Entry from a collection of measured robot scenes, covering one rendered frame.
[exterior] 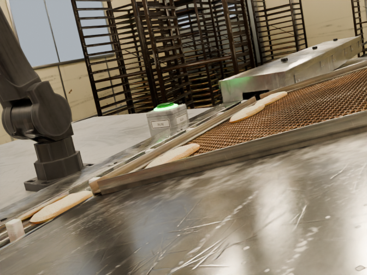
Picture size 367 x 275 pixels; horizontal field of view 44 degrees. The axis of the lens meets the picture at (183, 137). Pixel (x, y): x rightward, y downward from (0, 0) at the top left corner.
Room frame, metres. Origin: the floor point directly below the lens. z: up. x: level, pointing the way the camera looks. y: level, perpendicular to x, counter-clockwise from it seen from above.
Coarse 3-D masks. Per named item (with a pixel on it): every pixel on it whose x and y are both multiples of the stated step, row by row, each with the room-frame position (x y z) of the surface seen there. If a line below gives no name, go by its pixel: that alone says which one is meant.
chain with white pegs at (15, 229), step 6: (366, 42) 2.85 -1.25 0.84; (264, 90) 1.19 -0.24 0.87; (150, 150) 0.71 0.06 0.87; (90, 180) 0.59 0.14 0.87; (12, 222) 0.47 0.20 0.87; (18, 222) 0.48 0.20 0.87; (12, 228) 0.47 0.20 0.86; (18, 228) 0.47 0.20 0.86; (12, 234) 0.47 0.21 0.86; (18, 234) 0.47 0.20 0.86; (24, 234) 0.48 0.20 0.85; (12, 240) 0.47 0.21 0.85
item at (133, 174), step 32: (288, 96) 0.77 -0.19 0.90; (320, 96) 0.61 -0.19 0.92; (352, 96) 0.50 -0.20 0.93; (224, 128) 0.63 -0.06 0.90; (256, 128) 0.52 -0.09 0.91; (288, 128) 0.43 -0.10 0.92; (320, 128) 0.33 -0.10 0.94; (352, 128) 0.32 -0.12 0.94; (192, 160) 0.39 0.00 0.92; (224, 160) 0.37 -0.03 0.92; (96, 192) 0.45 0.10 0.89
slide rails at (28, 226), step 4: (256, 100) 1.17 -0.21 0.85; (24, 224) 0.52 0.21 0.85; (28, 224) 0.52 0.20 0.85; (32, 224) 0.51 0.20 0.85; (36, 224) 0.51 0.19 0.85; (40, 224) 0.52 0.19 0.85; (24, 228) 0.51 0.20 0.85; (28, 228) 0.50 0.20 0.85; (32, 228) 0.51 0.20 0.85; (4, 236) 0.49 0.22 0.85; (8, 236) 0.49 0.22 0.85; (0, 240) 0.48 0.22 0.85; (4, 240) 0.48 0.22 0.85; (8, 240) 0.48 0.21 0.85; (0, 244) 0.47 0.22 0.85; (4, 244) 0.47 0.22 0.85
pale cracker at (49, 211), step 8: (80, 192) 0.58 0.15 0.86; (88, 192) 0.58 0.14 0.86; (64, 200) 0.56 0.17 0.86; (72, 200) 0.55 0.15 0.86; (80, 200) 0.56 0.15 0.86; (48, 208) 0.53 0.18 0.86; (56, 208) 0.53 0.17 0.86; (64, 208) 0.53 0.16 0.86; (40, 216) 0.52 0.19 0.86; (48, 216) 0.52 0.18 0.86
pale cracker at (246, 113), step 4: (260, 104) 0.71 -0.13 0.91; (248, 108) 0.69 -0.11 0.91; (252, 108) 0.68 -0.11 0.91; (256, 108) 0.68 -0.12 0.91; (260, 108) 0.69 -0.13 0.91; (240, 112) 0.67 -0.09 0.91; (244, 112) 0.66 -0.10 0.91; (248, 112) 0.66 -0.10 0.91; (252, 112) 0.66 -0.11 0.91; (256, 112) 0.67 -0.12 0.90; (232, 116) 0.67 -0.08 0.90; (236, 116) 0.66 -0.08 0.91; (240, 116) 0.65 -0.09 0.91; (244, 116) 0.65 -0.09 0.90; (248, 116) 0.66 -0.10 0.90; (232, 120) 0.65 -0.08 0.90; (236, 120) 0.65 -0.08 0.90; (240, 120) 0.65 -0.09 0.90
